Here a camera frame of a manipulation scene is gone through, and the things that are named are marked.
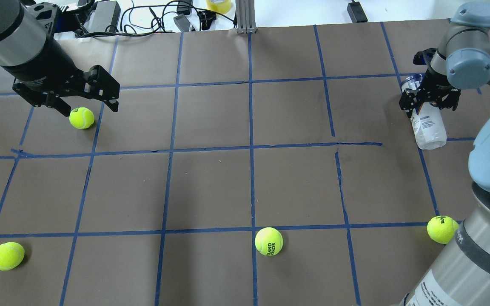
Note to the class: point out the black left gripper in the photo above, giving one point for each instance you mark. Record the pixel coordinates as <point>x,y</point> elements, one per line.
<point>46,68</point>

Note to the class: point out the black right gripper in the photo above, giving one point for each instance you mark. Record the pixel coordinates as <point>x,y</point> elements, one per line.
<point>437,83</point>

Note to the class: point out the white blue tennis ball can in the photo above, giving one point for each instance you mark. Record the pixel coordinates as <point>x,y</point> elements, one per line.
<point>427,122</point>

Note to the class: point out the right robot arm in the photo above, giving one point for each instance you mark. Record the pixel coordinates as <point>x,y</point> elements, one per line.
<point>460,275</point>

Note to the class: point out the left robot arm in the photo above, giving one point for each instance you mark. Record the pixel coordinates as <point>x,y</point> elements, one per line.
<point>43,71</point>

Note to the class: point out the tennis ball upper left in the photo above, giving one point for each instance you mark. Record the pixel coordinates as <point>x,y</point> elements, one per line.
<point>81,118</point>

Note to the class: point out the tennis ball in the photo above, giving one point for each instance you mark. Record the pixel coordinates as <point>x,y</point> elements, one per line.
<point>441,229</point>
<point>81,118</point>
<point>11,255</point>
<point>269,241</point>

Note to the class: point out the tennis ball lower right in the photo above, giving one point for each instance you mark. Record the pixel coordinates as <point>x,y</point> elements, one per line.
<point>441,229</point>

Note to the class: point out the tennis ball lower left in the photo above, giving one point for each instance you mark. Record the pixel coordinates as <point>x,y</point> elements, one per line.
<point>11,255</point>

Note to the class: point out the tennis ball bottom centre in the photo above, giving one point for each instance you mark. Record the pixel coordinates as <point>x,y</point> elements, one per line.
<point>269,241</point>

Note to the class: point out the grey power adapter brick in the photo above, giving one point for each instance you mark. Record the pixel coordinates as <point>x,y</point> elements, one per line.
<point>104,17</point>

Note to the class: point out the black power adapter right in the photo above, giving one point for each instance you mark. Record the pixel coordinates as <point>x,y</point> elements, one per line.
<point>356,12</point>

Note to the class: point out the small grey adapter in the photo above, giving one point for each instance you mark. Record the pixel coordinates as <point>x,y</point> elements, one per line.
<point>183,24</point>

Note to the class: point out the yellow tape roll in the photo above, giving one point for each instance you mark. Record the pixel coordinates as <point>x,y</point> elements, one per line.
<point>220,6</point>

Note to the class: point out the aluminium frame post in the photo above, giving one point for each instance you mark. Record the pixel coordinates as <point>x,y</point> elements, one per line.
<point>245,17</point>

